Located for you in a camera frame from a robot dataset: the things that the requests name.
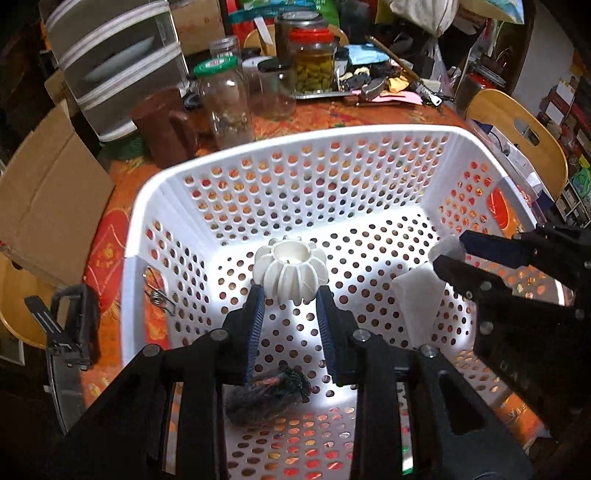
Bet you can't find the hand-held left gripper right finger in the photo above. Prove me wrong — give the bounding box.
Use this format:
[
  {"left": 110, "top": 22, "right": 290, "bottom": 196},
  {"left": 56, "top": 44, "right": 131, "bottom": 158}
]
[{"left": 315, "top": 285, "right": 539, "bottom": 480}]

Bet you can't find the brown mug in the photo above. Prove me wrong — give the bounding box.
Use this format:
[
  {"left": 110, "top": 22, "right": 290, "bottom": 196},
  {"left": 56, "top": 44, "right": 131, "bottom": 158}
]
[{"left": 130, "top": 88, "right": 200, "bottom": 169}]

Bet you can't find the metal wire spring clip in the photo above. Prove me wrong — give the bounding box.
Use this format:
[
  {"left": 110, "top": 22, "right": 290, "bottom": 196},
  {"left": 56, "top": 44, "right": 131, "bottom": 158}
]
[{"left": 142, "top": 267, "right": 176, "bottom": 316}]

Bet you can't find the small white foam cylinder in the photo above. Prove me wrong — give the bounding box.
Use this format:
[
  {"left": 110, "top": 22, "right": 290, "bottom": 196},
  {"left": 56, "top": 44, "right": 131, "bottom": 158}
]
[{"left": 428, "top": 236, "right": 467, "bottom": 264}]

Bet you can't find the white ribbed soft ball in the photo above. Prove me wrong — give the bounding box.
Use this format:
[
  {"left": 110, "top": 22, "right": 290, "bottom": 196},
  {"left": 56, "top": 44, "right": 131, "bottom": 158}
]
[{"left": 253, "top": 237, "right": 329, "bottom": 304}]

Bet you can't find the clear plastic bag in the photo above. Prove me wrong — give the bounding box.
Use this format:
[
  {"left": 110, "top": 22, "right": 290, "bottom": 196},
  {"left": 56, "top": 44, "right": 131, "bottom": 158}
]
[{"left": 480, "top": 121, "right": 555, "bottom": 204}]

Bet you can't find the orange printed tablecloth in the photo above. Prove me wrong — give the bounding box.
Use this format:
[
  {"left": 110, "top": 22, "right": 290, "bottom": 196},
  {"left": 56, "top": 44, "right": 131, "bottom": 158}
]
[{"left": 74, "top": 90, "right": 555, "bottom": 444}]

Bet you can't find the small clear glass jar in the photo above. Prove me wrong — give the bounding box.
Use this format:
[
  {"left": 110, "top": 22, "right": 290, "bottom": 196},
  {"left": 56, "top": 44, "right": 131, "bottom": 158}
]
[{"left": 209, "top": 37, "right": 243, "bottom": 62}]

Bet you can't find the metal tray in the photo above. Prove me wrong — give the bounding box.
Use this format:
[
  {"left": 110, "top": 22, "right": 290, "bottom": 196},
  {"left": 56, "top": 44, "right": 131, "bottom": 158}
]
[{"left": 295, "top": 88, "right": 356, "bottom": 100}]

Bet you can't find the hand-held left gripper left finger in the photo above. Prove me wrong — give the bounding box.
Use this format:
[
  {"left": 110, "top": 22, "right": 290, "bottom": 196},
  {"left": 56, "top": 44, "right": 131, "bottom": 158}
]
[{"left": 55, "top": 282, "right": 269, "bottom": 480}]

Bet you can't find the white cloth piece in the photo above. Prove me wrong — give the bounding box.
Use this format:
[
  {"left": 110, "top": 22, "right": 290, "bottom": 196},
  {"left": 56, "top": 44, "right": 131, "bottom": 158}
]
[{"left": 392, "top": 268, "right": 445, "bottom": 348}]

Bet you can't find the blue packet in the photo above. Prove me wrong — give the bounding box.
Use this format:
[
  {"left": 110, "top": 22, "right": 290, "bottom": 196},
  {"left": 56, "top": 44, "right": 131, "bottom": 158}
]
[{"left": 344, "top": 44, "right": 391, "bottom": 65}]

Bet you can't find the wooden chair with handle slot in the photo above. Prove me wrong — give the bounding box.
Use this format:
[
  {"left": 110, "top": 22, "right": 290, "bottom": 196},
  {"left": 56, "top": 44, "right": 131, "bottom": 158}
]
[{"left": 465, "top": 89, "right": 568, "bottom": 199}]

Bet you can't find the large dark-lidded glass jar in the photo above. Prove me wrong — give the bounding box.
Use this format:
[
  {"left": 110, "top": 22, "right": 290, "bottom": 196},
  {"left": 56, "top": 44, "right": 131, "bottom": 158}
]
[{"left": 274, "top": 10, "right": 326, "bottom": 61}]

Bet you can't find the pink paper sheet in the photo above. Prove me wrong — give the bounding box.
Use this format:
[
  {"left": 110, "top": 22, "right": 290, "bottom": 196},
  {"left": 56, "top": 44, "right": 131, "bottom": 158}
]
[{"left": 369, "top": 90, "right": 424, "bottom": 106}]

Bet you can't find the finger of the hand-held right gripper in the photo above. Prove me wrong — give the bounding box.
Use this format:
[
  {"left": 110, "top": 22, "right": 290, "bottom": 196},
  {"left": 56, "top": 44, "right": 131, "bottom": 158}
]
[
  {"left": 459, "top": 222, "right": 591, "bottom": 296},
  {"left": 433, "top": 255, "right": 591, "bottom": 439}
]

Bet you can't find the black-lidded glass jar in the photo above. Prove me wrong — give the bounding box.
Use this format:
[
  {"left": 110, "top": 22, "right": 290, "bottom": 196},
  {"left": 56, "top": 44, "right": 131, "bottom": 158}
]
[{"left": 257, "top": 59, "right": 297, "bottom": 121}]

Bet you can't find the grey striped storage case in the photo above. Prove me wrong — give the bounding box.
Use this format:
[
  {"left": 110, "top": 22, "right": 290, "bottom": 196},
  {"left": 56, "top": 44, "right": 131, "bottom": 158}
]
[{"left": 45, "top": 0, "right": 191, "bottom": 143}]

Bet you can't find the plain wooden chair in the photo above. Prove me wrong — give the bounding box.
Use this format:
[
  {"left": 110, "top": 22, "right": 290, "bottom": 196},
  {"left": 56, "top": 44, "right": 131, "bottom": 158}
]
[{"left": 0, "top": 251, "right": 58, "bottom": 350}]

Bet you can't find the green knitted coaster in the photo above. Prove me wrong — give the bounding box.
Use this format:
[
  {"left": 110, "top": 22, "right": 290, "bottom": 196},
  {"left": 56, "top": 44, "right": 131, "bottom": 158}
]
[{"left": 107, "top": 137, "right": 147, "bottom": 160}]

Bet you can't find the brown cardboard box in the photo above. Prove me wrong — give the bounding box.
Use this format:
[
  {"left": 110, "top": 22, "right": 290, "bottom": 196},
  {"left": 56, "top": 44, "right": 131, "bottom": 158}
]
[{"left": 0, "top": 105, "right": 116, "bottom": 288}]

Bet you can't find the red-lidded pickle jar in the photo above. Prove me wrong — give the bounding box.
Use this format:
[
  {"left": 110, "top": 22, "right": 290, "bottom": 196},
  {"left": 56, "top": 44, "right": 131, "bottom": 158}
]
[{"left": 289, "top": 28, "right": 339, "bottom": 95}]

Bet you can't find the black clamp tool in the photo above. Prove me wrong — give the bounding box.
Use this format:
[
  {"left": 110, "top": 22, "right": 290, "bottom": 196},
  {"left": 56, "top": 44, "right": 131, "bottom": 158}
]
[{"left": 24, "top": 284, "right": 101, "bottom": 371}]

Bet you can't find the green-lidded glass jar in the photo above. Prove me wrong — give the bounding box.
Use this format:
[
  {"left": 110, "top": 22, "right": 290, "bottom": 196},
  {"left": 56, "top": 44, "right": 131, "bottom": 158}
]
[{"left": 193, "top": 58, "right": 254, "bottom": 149}]

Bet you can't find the white perforated plastic basket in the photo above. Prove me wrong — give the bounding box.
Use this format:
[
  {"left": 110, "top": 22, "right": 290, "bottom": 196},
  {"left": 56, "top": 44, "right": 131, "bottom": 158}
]
[{"left": 121, "top": 124, "right": 566, "bottom": 480}]

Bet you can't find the wooden stick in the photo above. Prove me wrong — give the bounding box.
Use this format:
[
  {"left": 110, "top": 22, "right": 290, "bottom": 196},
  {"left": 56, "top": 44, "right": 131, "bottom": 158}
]
[{"left": 366, "top": 36, "right": 422, "bottom": 82}]

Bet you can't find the cluttered shelf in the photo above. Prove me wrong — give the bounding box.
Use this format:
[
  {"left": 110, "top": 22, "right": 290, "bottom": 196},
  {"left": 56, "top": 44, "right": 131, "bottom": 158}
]
[{"left": 536, "top": 46, "right": 591, "bottom": 227}]

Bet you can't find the dark knitted pouch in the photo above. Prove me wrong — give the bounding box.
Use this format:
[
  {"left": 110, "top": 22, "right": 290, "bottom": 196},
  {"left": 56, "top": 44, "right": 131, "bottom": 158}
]
[{"left": 223, "top": 364, "right": 311, "bottom": 426}]

